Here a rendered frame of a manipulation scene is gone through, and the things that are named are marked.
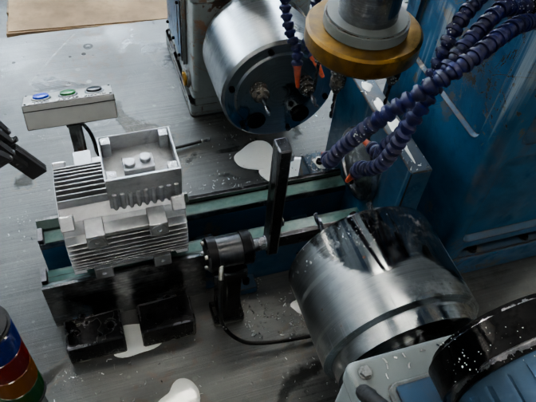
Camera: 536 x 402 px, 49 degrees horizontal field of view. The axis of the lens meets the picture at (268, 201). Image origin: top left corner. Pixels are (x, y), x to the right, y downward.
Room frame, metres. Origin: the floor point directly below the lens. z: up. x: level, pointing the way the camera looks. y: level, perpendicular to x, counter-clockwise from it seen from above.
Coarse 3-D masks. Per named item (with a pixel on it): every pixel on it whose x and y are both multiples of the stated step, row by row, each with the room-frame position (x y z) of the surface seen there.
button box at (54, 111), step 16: (32, 96) 0.86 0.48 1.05; (64, 96) 0.85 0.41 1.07; (80, 96) 0.85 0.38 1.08; (96, 96) 0.86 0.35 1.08; (112, 96) 0.86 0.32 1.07; (32, 112) 0.80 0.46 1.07; (48, 112) 0.81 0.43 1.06; (64, 112) 0.82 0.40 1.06; (80, 112) 0.83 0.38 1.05; (96, 112) 0.84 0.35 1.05; (112, 112) 0.85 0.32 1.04; (32, 128) 0.79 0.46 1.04
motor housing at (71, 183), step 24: (72, 168) 0.64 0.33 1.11; (96, 168) 0.65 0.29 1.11; (72, 192) 0.60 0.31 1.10; (96, 192) 0.60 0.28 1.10; (96, 216) 0.57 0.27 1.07; (120, 216) 0.58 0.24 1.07; (144, 216) 0.59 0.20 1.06; (168, 216) 0.60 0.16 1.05; (72, 240) 0.54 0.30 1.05; (120, 240) 0.55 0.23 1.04; (144, 240) 0.57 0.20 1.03; (168, 240) 0.58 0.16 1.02; (72, 264) 0.52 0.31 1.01; (96, 264) 0.54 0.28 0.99; (120, 264) 0.55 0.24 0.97
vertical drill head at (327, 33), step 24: (336, 0) 0.82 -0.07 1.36; (360, 0) 0.75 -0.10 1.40; (384, 0) 0.75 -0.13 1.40; (312, 24) 0.78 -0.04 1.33; (336, 24) 0.76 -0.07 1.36; (360, 24) 0.75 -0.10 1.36; (384, 24) 0.76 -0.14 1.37; (408, 24) 0.78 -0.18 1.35; (312, 48) 0.75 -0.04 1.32; (336, 48) 0.73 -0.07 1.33; (360, 48) 0.73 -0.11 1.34; (384, 48) 0.74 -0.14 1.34; (408, 48) 0.75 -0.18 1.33; (336, 72) 0.72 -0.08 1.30; (360, 72) 0.70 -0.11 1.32; (384, 72) 0.71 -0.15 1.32; (336, 96) 0.74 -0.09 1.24
